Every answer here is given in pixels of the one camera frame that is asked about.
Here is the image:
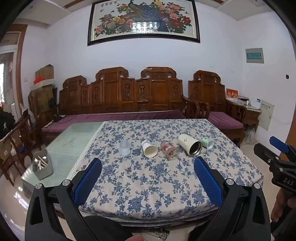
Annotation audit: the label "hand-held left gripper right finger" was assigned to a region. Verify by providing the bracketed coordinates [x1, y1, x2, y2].
[194, 156, 271, 241]

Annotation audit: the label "short purple seat cushion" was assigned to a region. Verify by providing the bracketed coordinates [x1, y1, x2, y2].
[208, 111, 245, 131]

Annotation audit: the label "white steel tumbler cup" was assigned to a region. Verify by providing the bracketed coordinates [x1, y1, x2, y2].
[177, 133, 203, 157]

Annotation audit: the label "clear plastic cup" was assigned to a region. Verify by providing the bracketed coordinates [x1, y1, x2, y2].
[120, 139, 130, 156]

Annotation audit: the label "small cardboard box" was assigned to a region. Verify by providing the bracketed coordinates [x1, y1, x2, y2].
[35, 65, 54, 80]

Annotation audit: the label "large cardboard box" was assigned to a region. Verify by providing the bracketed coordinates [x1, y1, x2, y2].
[29, 84, 57, 112]

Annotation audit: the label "framed peacock painting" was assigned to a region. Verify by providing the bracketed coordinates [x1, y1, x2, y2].
[87, 0, 201, 46]

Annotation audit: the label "white power strip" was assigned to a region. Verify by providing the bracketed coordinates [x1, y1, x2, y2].
[147, 228, 170, 240]

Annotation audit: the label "red gift box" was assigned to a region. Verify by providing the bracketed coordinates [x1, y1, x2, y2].
[226, 88, 239, 101]

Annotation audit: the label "clear plastic bag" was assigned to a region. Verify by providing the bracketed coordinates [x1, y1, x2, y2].
[244, 127, 256, 146]

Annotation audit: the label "white paper cup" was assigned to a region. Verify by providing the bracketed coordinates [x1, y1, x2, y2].
[141, 140, 159, 158]

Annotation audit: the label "grey utensil holder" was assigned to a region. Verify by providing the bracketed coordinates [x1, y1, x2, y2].
[32, 149, 54, 181]

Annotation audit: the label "white leaning panel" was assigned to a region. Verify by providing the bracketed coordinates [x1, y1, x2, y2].
[258, 98, 275, 131]

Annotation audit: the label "long purple seat cushion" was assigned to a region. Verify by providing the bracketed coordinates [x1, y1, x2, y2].
[42, 109, 187, 134]

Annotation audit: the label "carved wooden armchair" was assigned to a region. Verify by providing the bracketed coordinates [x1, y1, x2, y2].
[187, 70, 247, 148]

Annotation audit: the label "wooden side table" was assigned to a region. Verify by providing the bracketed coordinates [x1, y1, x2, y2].
[240, 105, 262, 133]

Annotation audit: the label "blue floral tablecloth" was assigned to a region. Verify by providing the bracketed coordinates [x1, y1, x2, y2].
[67, 118, 264, 221]

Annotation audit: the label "grey wall panel box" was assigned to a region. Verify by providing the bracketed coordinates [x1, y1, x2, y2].
[245, 48, 264, 64]

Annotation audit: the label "wooden side chair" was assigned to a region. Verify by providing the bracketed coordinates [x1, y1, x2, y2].
[0, 108, 42, 186]

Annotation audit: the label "red print glass cup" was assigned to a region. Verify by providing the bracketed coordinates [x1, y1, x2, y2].
[160, 140, 180, 160]

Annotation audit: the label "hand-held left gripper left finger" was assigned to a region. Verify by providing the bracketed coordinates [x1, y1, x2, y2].
[25, 158, 102, 241]

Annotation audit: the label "person's right hand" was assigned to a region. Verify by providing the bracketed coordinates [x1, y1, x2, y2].
[271, 189, 296, 224]

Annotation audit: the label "small green cup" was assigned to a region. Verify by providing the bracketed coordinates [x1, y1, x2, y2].
[201, 137, 215, 150]

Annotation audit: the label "carved wooden sofa bench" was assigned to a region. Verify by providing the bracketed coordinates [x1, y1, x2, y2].
[29, 67, 201, 147]

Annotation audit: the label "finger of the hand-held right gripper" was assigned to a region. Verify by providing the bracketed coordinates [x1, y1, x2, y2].
[269, 136, 296, 156]
[253, 143, 282, 166]

